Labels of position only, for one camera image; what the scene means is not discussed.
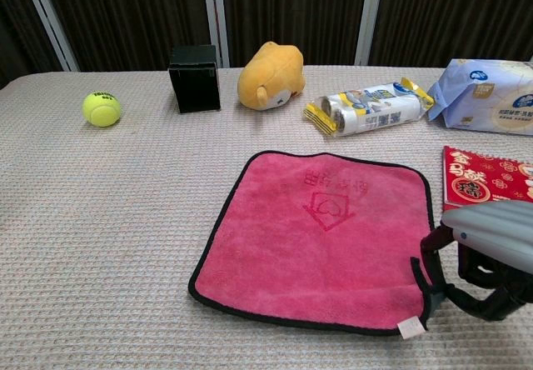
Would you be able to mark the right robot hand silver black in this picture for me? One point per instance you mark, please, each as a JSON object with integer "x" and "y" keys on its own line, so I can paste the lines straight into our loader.
{"x": 491, "y": 232}

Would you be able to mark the pink cloth with black trim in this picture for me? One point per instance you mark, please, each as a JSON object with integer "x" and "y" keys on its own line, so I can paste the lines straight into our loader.
{"x": 312, "y": 241}

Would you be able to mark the red 2026 desk calendar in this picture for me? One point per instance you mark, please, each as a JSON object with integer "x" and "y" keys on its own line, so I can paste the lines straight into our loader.
{"x": 487, "y": 178}

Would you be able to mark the blue snack bag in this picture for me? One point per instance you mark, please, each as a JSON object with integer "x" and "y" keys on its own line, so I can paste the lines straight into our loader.
{"x": 487, "y": 99}

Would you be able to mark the white yellow bag roll pack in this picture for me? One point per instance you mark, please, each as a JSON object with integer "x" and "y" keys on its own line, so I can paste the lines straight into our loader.
{"x": 375, "y": 109}

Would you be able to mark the orange plush toy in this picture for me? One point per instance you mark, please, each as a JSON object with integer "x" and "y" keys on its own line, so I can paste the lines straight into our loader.
{"x": 270, "y": 74}

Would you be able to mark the black cube box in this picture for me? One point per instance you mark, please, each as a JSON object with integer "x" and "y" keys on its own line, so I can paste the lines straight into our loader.
{"x": 195, "y": 84}

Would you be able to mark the beige woven tablecloth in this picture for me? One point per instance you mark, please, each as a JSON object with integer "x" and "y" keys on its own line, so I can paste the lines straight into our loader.
{"x": 104, "y": 241}

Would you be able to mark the yellow-green tennis ball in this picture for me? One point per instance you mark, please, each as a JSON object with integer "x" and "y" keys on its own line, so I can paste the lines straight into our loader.
{"x": 101, "y": 108}

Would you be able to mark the dark pleated curtain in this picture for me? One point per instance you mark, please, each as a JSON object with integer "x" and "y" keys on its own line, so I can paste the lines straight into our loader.
{"x": 125, "y": 11}

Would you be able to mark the aluminium frame post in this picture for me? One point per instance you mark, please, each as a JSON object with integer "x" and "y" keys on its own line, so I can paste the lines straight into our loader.
{"x": 50, "y": 24}
{"x": 368, "y": 20}
{"x": 216, "y": 20}

